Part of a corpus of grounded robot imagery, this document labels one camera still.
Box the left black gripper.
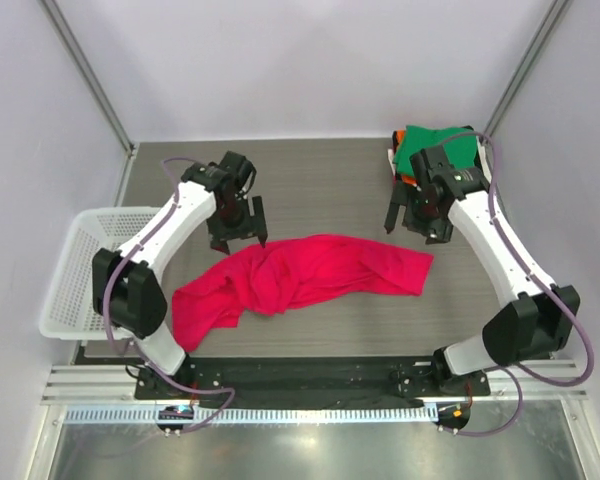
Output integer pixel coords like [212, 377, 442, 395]
[207, 194, 266, 254]

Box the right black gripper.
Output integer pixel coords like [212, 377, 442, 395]
[385, 180, 454, 245]

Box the pink t shirt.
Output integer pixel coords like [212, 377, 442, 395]
[171, 234, 434, 352]

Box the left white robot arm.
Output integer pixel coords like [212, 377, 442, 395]
[92, 151, 268, 399]

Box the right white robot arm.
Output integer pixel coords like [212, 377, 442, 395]
[385, 168, 580, 396]

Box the white folded t shirt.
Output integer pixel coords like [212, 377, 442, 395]
[387, 145, 491, 179]

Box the green folded t shirt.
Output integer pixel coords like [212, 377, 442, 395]
[392, 124, 479, 176]

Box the black folded t shirt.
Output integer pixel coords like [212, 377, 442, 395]
[389, 125, 485, 175]

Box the orange folded t shirt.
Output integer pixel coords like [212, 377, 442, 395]
[394, 128, 419, 186]

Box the white plastic basket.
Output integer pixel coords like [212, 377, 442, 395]
[39, 206, 158, 341]

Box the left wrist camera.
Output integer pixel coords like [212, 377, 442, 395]
[219, 151, 257, 195]

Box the left aluminium corner post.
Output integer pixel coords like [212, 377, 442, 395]
[38, 0, 135, 157]

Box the aluminium corner post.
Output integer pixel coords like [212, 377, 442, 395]
[485, 0, 573, 136]
[38, 0, 135, 157]

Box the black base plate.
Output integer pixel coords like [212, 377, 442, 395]
[133, 355, 491, 401]

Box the white slotted cable duct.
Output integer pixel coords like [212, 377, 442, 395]
[64, 403, 438, 425]

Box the aluminium rail frame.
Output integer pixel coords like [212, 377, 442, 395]
[42, 359, 588, 404]

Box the right aluminium corner post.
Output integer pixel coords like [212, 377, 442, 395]
[485, 0, 573, 136]

